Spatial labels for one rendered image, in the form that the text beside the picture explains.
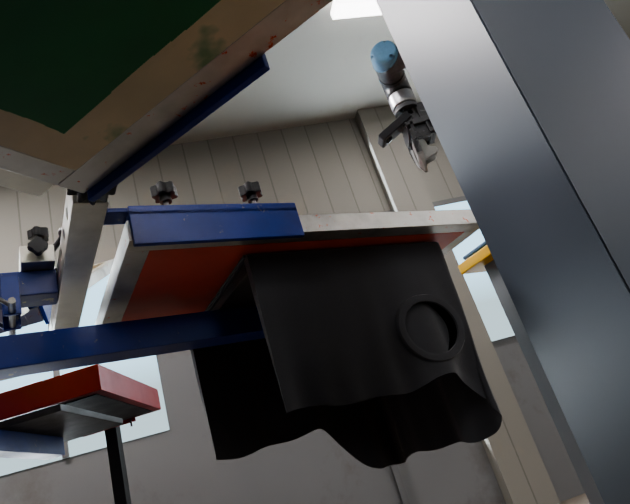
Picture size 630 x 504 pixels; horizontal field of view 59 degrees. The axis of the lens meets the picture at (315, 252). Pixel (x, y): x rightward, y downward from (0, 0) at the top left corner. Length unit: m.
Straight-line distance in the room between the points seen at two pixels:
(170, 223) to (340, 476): 2.93
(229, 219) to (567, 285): 0.55
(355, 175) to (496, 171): 3.78
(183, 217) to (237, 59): 0.38
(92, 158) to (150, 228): 0.23
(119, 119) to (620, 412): 0.60
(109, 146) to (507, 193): 0.47
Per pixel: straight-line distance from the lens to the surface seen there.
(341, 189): 4.37
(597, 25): 0.79
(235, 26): 0.58
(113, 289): 1.07
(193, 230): 0.92
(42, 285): 1.15
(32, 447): 1.99
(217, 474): 3.62
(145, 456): 3.66
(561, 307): 0.66
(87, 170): 0.73
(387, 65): 1.58
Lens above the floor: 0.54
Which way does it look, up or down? 22 degrees up
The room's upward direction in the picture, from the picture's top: 18 degrees counter-clockwise
